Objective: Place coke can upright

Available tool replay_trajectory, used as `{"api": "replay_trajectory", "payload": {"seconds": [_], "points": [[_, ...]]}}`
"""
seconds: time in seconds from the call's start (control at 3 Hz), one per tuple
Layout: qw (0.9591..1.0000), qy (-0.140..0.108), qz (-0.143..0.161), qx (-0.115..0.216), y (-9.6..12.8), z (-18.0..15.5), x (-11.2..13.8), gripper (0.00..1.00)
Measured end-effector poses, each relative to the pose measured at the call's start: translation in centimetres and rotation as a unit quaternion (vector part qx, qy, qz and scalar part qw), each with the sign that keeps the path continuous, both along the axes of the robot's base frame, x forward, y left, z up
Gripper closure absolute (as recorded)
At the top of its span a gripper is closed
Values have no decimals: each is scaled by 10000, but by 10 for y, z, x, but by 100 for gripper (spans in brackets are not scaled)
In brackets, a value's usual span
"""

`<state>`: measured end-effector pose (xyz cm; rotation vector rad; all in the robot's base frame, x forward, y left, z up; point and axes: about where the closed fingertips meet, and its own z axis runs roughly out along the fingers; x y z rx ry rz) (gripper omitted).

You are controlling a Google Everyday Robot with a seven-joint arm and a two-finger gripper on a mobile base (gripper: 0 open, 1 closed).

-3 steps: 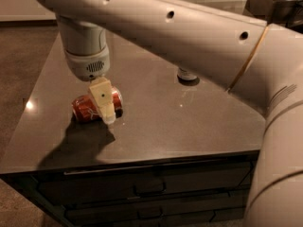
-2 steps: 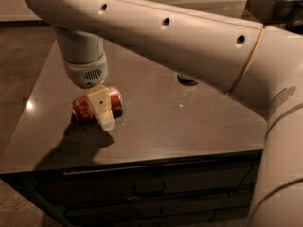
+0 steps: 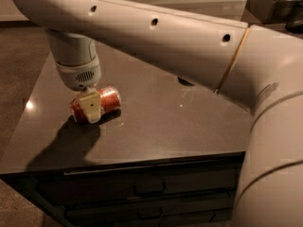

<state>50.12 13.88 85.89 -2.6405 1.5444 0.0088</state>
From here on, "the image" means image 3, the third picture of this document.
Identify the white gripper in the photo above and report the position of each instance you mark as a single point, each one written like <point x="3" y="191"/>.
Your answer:
<point x="80" y="77"/>

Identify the red coke can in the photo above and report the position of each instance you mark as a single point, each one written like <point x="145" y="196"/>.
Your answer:
<point x="110" y="101"/>

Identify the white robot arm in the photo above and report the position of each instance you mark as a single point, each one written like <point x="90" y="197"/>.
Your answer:
<point x="258" y="68"/>

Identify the dark drawer cabinet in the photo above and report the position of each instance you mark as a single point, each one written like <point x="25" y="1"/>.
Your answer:
<point x="198" y="191"/>

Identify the dark box with snacks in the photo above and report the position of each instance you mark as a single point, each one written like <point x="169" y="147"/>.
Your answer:
<point x="271" y="11"/>

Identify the dark round object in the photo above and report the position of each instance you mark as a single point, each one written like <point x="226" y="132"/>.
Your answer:
<point x="295" y="21"/>

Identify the upper left drawer handle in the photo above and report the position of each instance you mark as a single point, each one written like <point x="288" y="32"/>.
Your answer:
<point x="143" y="189"/>

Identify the drawer handle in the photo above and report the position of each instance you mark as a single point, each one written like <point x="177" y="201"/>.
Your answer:
<point x="150" y="213"/>
<point x="143" y="189"/>

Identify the lower left drawer handle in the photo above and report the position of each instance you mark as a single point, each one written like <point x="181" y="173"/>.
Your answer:
<point x="150" y="213"/>

